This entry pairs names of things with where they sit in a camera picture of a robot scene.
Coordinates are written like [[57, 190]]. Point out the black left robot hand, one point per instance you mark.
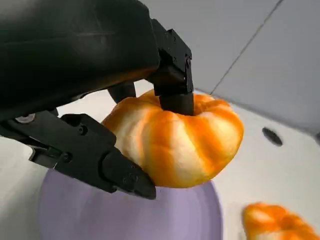
[[75, 50]]

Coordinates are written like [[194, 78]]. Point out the orange white toy bread roll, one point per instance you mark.
[[277, 222], [187, 145]]

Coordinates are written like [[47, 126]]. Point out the lilac plate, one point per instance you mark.
[[125, 217]]

